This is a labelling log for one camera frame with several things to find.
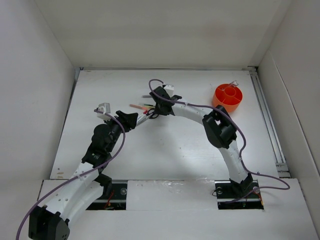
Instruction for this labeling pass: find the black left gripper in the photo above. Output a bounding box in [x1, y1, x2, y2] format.
[103, 111, 137, 153]

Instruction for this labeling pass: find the white marker red cap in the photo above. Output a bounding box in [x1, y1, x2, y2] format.
[136, 113, 148, 126]

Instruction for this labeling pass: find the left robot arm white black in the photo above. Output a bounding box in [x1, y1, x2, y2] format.
[28, 109, 139, 240]

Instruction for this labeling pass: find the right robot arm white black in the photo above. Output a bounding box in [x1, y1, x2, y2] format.
[149, 86, 253, 198]

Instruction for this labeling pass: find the green yellow highlighter pen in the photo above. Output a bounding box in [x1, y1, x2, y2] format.
[139, 103, 156, 109]

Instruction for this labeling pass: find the brown marker pen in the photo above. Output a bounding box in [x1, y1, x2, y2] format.
[129, 104, 148, 111]

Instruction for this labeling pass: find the orange round divided container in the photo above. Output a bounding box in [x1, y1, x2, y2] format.
[212, 83, 243, 113]

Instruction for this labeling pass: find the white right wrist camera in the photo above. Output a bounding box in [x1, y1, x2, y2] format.
[162, 84, 174, 98]

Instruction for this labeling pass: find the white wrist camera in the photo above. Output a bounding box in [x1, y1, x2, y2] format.
[94, 102, 111, 121]
[162, 84, 174, 98]

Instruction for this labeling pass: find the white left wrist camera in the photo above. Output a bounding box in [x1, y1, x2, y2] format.
[94, 102, 111, 121]

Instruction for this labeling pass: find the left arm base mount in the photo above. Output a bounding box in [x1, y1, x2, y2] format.
[87, 174, 128, 211]

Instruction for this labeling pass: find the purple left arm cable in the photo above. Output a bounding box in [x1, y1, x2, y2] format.
[15, 107, 126, 240]

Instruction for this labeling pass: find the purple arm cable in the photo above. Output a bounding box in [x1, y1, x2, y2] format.
[148, 78, 291, 205]
[15, 107, 126, 240]

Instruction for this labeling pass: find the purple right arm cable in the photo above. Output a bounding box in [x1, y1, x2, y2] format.
[148, 78, 291, 205]

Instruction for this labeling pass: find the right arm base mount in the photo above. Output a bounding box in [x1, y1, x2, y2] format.
[212, 180, 264, 210]

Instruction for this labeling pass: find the aluminium rail right side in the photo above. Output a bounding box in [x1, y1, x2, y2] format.
[248, 67, 291, 179]

